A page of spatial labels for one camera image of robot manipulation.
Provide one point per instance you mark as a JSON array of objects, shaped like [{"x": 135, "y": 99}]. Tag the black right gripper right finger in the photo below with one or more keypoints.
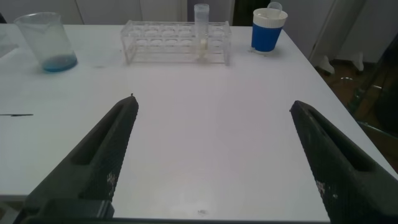
[{"x": 348, "y": 177}]

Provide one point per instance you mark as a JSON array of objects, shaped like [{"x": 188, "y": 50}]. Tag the blue and white paper cup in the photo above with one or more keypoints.
[{"x": 264, "y": 39}]

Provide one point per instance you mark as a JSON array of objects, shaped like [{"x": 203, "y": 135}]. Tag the brown metal stand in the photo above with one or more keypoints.
[{"x": 367, "y": 93}]

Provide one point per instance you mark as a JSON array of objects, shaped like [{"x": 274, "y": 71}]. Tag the clear acrylic test tube rack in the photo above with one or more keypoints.
[{"x": 161, "y": 57}]

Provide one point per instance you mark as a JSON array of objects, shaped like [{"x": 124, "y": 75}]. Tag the clear plastic beaker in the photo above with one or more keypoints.
[{"x": 59, "y": 62}]

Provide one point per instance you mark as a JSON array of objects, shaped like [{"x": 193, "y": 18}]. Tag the test tube with pale yellow pigment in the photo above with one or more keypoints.
[{"x": 202, "y": 45}]

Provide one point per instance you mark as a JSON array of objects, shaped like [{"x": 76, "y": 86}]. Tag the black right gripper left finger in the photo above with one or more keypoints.
[{"x": 93, "y": 168}]

